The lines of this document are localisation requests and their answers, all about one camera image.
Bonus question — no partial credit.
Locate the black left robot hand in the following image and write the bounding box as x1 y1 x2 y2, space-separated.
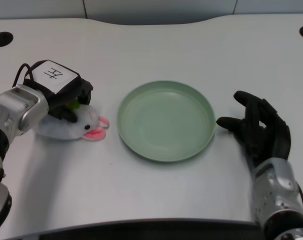
23 59 94 123

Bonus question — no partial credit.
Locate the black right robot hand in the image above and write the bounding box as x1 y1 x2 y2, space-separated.
216 90 292 168

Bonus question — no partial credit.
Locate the white rabbit plush doll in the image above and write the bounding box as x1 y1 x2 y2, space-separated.
35 99 110 142

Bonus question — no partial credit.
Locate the green round plate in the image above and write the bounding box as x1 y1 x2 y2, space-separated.
116 79 216 164

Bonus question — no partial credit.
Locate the black robot torso edge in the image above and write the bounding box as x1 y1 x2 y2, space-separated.
13 218 267 240

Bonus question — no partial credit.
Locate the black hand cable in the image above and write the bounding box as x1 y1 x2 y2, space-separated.
13 62 35 88

